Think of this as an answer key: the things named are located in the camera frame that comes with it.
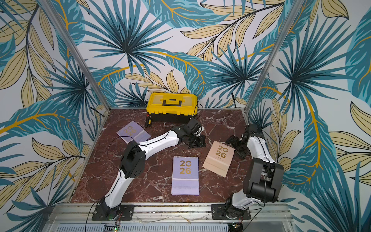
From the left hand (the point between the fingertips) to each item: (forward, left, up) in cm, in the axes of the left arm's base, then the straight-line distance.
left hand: (207, 146), depth 86 cm
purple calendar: (+19, +51, -10) cm, 55 cm away
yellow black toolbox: (+28, +27, +5) cm, 39 cm away
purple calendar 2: (-16, +12, -7) cm, 21 cm away
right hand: (+1, -16, -3) cm, 16 cm away
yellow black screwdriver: (+23, +40, -9) cm, 47 cm away
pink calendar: (-3, -9, -10) cm, 14 cm away
